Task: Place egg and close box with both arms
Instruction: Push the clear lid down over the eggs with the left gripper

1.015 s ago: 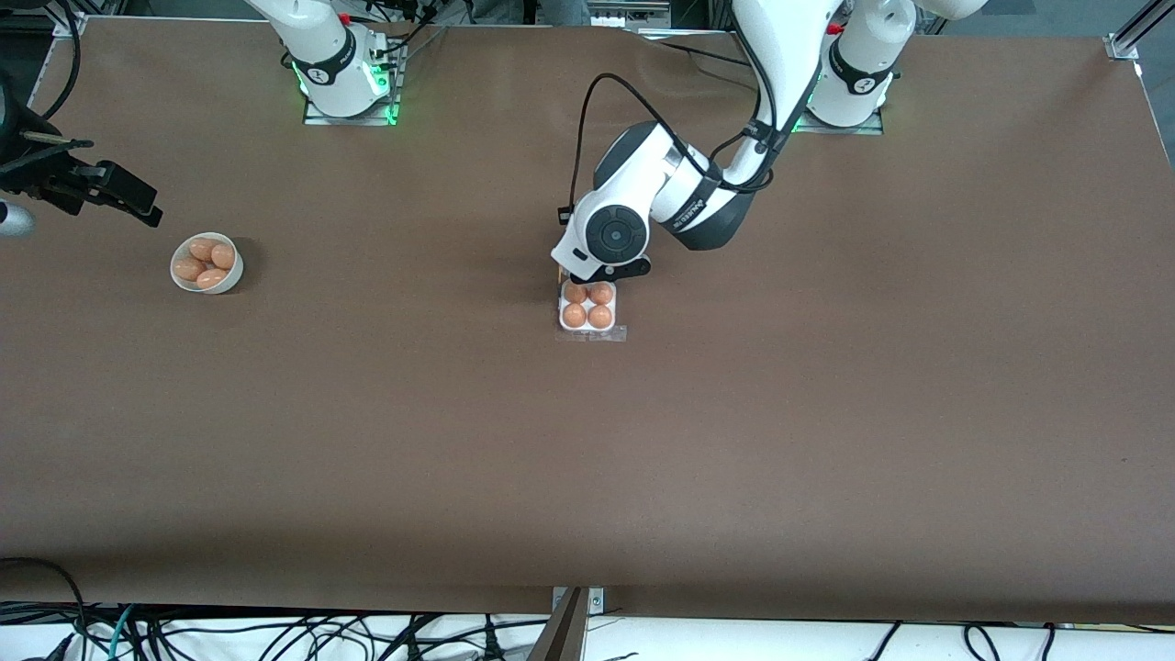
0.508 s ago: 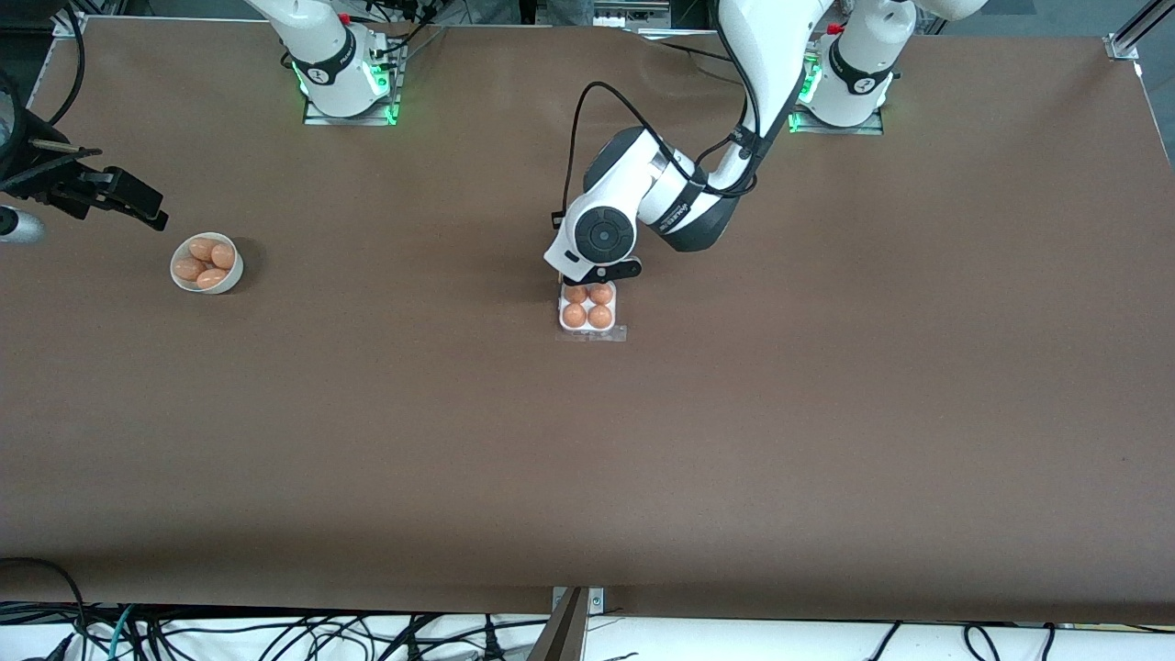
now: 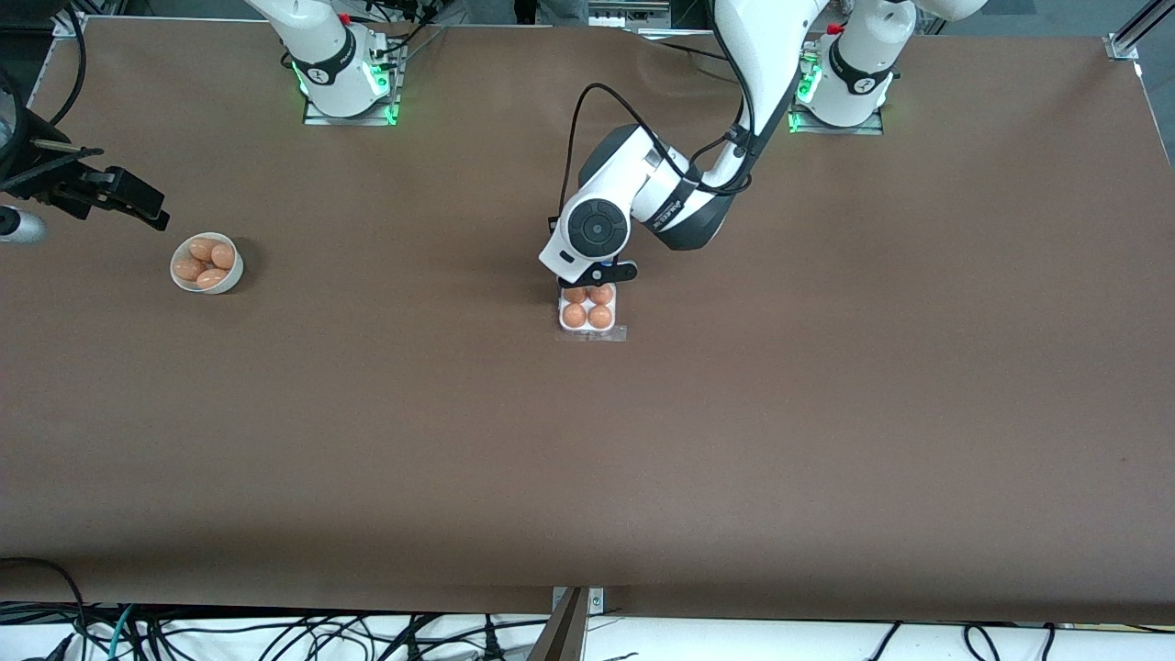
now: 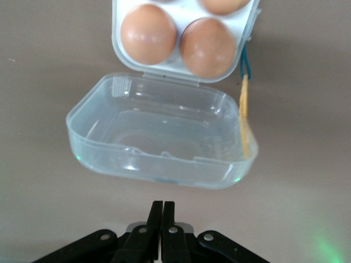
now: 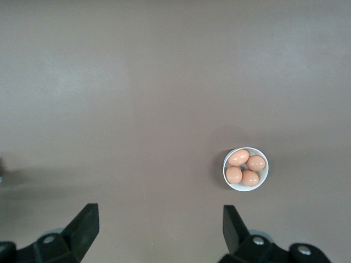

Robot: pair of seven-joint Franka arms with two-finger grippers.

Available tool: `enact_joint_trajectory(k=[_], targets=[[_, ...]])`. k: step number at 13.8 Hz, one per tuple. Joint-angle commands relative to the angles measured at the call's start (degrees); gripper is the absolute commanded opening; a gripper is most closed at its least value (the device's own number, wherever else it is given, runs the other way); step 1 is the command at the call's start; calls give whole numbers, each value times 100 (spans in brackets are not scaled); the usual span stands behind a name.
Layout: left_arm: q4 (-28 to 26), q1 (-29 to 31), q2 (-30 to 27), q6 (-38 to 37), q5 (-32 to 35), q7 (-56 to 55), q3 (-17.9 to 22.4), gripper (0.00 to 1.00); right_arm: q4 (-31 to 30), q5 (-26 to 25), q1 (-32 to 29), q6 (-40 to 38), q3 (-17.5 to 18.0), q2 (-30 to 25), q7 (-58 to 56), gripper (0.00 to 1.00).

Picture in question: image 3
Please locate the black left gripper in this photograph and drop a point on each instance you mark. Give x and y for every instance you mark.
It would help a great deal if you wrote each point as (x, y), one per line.
(565, 283)

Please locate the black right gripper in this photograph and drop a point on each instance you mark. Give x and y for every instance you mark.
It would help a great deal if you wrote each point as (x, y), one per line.
(57, 188)

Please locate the brown egg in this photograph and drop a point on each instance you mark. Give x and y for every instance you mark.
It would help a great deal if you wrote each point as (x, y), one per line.
(601, 295)
(202, 248)
(212, 279)
(575, 316)
(223, 256)
(600, 317)
(188, 269)
(575, 295)

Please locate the clear plastic egg box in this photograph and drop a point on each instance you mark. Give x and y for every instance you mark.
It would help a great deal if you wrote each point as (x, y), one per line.
(592, 334)

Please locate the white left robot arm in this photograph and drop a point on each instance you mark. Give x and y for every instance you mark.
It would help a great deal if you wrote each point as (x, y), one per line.
(762, 55)

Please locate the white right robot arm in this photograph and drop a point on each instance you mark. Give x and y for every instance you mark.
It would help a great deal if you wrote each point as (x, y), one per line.
(326, 46)

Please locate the white round bowl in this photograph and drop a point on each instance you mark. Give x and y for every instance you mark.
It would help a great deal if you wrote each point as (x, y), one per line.
(229, 280)

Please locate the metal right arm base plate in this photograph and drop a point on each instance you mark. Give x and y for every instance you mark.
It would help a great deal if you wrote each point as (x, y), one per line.
(321, 119)

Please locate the aluminium frame corner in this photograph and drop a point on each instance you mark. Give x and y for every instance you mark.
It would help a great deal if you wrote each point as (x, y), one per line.
(1122, 44)
(69, 23)

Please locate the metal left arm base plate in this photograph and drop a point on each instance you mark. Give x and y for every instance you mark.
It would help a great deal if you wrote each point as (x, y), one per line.
(872, 128)

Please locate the small metal bracket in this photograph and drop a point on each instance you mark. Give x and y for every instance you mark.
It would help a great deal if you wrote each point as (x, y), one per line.
(597, 601)

